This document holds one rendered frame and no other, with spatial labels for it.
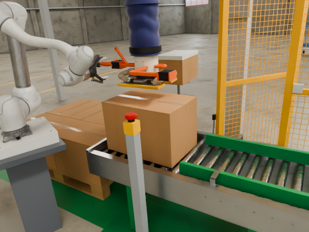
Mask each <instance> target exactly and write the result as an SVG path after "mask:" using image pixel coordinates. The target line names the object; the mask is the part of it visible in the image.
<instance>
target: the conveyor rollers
mask: <svg viewBox="0 0 309 232"><path fill-rule="evenodd" d="M204 145H205V141H204V140H203V139H201V140H200V141H199V142H198V143H197V145H196V146H195V147H194V148H193V149H192V150H191V151H190V152H189V153H188V154H187V155H186V156H185V157H184V159H183V160H182V161H184V162H190V161H191V160H192V159H193V157H194V156H195V155H196V154H197V153H198V152H199V150H200V149H201V148H202V147H203V146H204ZM214 148H215V146H213V145H208V146H207V147H206V148H205V150H204V151H203V152H202V153H201V154H200V156H199V157H198V158H197V159H196V160H195V162H194V163H193V164H196V165H201V164H202V163H203V162H204V161H205V159H206V158H207V157H208V155H209V154H210V153H211V152H212V150H213V149H214ZM225 150H226V148H222V147H219V149H218V150H217V151H216V153H215V154H214V155H213V157H212V158H211V159H210V161H209V162H208V163H207V165H206V166H205V167H208V168H214V166H215V165H216V163H217V162H218V160H219V159H220V157H221V156H222V154H223V153H224V152H225ZM102 152H104V153H108V154H110V153H111V155H114V156H119V155H121V154H122V153H120V152H117V151H114V150H111V149H108V148H107V149H105V150H103V151H102ZM112 152H113V153H112ZM237 152H238V151H236V150H230V152H229V153H228V155H227V156H226V158H225V160H224V161H223V163H222V164H221V166H220V167H219V169H218V170H220V171H224V172H226V171H227V169H228V167H229V165H230V164H231V162H232V161H233V159H234V157H235V155H236V154H237ZM249 155H250V153H247V152H243V153H242V155H241V156H240V158H239V160H238V162H237V164H236V166H235V167H234V169H233V171H232V174H236V175H240V173H241V171H242V169H243V167H244V165H245V163H246V161H247V159H248V157H249ZM120 157H122V158H125V159H127V158H128V156H127V154H122V155H121V156H120ZM262 158H263V156H261V155H255V157H254V159H253V161H252V163H251V165H250V167H249V170H248V172H247V174H246V176H245V177H247V178H251V179H254V177H255V174H256V172H257V169H258V167H259V164H260V162H261V160H262ZM142 160H143V159H142ZM275 161H276V158H271V157H269V158H268V161H267V163H266V166H265V169H264V171H263V175H262V177H261V179H260V181H263V182H267V183H269V180H270V177H271V175H272V171H273V168H274V165H275ZM147 163H149V161H146V160H143V164H147ZM149 166H153V167H158V166H159V164H156V163H153V162H152V163H151V164H150V165H149ZM289 166H290V161H285V160H282V164H281V167H280V171H279V175H278V179H277V182H276V185H278V186H283V187H285V185H286V179H287V175H288V171H289ZM160 169H163V170H167V171H168V170H169V169H170V168H169V167H166V166H162V167H161V168H160ZM304 171H305V165H304V164H300V163H297V166H296V172H295V178H294V183H293V189H294V190H298V191H302V190H303V180H304ZM172 172H174V173H177V174H179V164H178V165H177V166H176V167H175V168H174V169H173V170H172Z"/></svg>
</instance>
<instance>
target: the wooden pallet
mask: <svg viewBox="0 0 309 232"><path fill-rule="evenodd" d="M48 169H49V173H50V178H51V179H53V180H55V181H58V182H60V183H62V184H65V185H67V186H70V187H72V188H74V189H77V190H79V191H82V192H84V193H86V194H89V195H91V196H94V197H96V198H99V199H101V200H105V199H106V198H107V197H108V196H109V195H111V193H110V187H109V186H110V185H111V184H112V183H113V182H114V181H112V180H110V181H109V182H107V183H106V184H105V185H103V186H102V187H100V186H97V185H95V184H92V183H89V182H87V181H84V180H81V179H79V178H76V177H74V176H71V175H69V174H66V173H63V172H60V171H58V170H55V169H52V168H50V167H48Z"/></svg>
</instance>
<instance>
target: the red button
mask: <svg viewBox="0 0 309 232"><path fill-rule="evenodd" d="M124 117H125V119H127V120H128V122H134V121H135V119H136V118H137V114H136V113H135V112H129V113H126V114H125V115H124Z"/></svg>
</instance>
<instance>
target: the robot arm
mask: <svg viewBox="0 0 309 232"><path fill-rule="evenodd" d="M27 18H28V14H27V11H26V10H25V8H24V7H22V6H21V5H20V4H18V3H15V2H8V1H3V2H0V31H2V32H3V33H5V34H6V37H7V42H8V47H9V53H10V58H11V65H12V70H13V75H14V81H15V85H16V86H15V87H14V88H13V90H12V95H9V94H7V95H3V96H0V127H1V130H2V133H1V135H3V143H6V142H9V141H11V140H14V139H17V140H19V139H20V138H21V137H24V136H28V135H32V134H33V133H32V131H30V129H29V125H27V124H26V121H25V119H26V118H27V116H29V115H30V114H32V113H33V112H35V111H36V110H37V109H38V108H39V106H40V104H41V96H40V94H39V93H38V92H37V91H36V88H35V87H34V86H33V85H31V82H30V76H29V68H28V62H27V55H26V50H25V45H28V46H33V47H41V48H50V49H58V50H60V51H62V52H63V53H64V54H65V55H66V58H67V61H68V63H69V66H68V67H67V68H66V69H64V70H63V71H61V72H60V73H59V74H58V75H57V80H58V82H59V84H60V85H62V86H63V87H69V86H74V85H77V84H79V83H81V82H82V81H86V80H88V79H89V78H91V77H92V80H91V81H95V82H98V83H103V81H104V80H106V78H108V77H110V76H104V77H100V76H99V75H98V74H97V68H96V67H97V64H98V62H99V60H102V59H106V58H107V57H103V56H100V55H97V54H96V55H95V56H94V53H93V50H92V49H91V48H90V47H88V46H80V47H73V46H71V45H69V44H67V43H66V42H63V41H60V40H55V39H48V38H42V37H35V36H31V35H29V34H27V33H26V32H25V31H24V30H25V24H26V21H27ZM93 62H94V64H93ZM92 64H93V65H92ZM94 77H96V78H97V79H99V80H96V79H95V78H94Z"/></svg>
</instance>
